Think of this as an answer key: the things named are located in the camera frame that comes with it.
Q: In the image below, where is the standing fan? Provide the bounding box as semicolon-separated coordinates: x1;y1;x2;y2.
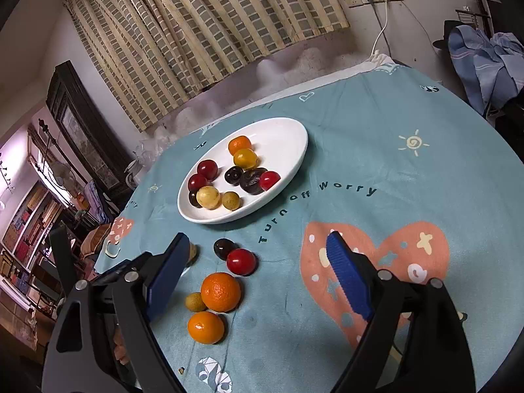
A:
50;160;76;191

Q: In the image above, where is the dark plum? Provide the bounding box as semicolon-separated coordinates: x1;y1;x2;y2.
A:
213;238;238;261
224;166;243;185
188;191;202;209

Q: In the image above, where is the small orange mandarin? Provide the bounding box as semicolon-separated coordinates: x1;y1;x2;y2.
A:
228;136;252;155

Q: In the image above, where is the yellow orange persimmon fruit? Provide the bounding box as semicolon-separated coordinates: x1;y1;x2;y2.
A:
234;149;258;170

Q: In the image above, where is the brownish yellow round fruit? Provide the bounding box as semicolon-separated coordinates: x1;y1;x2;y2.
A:
187;242;198;266

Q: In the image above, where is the large yellow loquat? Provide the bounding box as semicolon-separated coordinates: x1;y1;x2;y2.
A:
196;185;221;209

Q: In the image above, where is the white oval plate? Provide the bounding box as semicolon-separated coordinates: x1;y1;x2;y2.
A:
178;117;308;224

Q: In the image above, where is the teal printed tablecloth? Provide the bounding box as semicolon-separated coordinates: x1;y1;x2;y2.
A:
95;66;523;392

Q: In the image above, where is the small yellow green fruit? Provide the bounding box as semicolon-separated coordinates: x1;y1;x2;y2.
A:
185;292;207;312

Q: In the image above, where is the large orange mandarin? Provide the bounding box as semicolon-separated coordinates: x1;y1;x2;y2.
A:
200;272;242;312

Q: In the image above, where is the person's left hand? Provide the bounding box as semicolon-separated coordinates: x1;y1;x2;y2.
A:
113;327;129;365

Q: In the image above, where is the red cherry tomato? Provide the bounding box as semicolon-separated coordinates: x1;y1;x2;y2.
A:
259;170;281;191
227;249;257;276

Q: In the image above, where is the white power cable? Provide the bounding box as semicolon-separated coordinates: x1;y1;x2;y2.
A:
369;0;392;61

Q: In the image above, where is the wooden bookshelf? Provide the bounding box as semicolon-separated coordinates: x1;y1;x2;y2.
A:
1;181;63;271

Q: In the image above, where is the beige checked curtain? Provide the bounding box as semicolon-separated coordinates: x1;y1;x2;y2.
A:
64;0;348;130

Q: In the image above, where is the dark framed picture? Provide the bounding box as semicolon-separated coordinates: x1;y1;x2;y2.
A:
46;61;132;202

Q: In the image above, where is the large dark wrinkled fruit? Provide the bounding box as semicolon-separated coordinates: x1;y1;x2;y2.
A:
239;168;267;195

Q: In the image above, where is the blue clothes pile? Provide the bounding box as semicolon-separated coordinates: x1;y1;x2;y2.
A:
448;25;523;115

